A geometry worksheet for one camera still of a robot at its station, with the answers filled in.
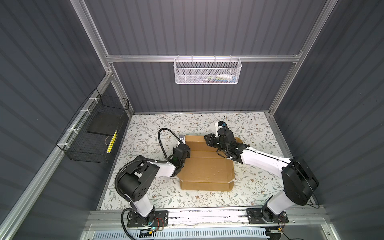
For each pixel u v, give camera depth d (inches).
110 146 27.6
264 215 26.3
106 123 30.3
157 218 28.5
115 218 30.1
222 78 36.2
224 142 26.3
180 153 28.4
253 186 33.1
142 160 21.2
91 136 28.4
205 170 35.1
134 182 18.4
